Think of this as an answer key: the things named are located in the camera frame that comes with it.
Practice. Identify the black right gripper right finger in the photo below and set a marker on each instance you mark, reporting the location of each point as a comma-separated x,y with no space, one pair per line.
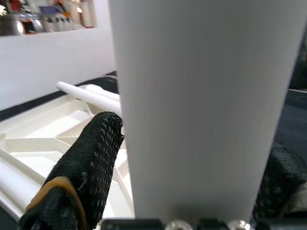
280,172

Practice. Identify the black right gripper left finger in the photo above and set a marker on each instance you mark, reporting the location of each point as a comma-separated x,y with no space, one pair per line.
96,155

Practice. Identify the white plastic table leg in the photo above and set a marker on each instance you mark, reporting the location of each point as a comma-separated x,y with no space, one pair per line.
105,93
84,95
14,182
204,95

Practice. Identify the tan rubber band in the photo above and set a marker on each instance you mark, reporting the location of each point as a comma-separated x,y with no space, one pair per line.
56,179

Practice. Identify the white plastic table top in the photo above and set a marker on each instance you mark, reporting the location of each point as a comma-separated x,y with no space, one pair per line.
48,124

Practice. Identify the black tablecloth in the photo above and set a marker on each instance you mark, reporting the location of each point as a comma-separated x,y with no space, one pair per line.
295,115

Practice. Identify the orange black device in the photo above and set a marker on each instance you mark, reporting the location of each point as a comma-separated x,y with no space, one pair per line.
27,26

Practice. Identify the steel pot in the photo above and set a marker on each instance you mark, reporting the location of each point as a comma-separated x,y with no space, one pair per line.
9,25

